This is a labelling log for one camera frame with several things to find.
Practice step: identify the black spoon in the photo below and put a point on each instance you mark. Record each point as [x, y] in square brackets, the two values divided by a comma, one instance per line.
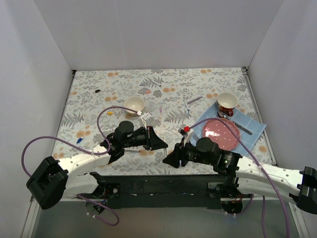
[222, 115]

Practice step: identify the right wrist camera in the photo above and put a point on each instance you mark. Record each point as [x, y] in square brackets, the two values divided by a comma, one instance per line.
[186, 133]

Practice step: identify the pink dotted plate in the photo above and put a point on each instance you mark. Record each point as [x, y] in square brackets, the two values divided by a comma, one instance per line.
[220, 134]

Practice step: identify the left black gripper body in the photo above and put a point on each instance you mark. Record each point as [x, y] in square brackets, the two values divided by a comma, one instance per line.
[149, 138]

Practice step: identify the red and white cup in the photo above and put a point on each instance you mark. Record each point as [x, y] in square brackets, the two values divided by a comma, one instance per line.
[227, 102]

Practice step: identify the cream bowl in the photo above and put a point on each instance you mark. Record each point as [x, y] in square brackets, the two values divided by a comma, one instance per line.
[134, 103]

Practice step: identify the floral tablecloth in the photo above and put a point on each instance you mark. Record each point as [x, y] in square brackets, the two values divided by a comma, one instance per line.
[85, 114]

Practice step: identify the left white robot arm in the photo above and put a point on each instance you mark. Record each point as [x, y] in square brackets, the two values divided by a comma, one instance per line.
[54, 179]

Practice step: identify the blue checked cloth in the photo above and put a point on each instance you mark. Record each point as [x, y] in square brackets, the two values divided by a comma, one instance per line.
[248, 129]

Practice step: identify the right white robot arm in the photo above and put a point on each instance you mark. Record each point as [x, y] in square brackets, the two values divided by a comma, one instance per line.
[244, 176]

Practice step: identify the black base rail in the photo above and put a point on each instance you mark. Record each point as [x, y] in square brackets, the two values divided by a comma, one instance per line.
[168, 191]

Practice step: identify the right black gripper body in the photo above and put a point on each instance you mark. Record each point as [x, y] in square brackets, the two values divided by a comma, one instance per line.
[182, 153]

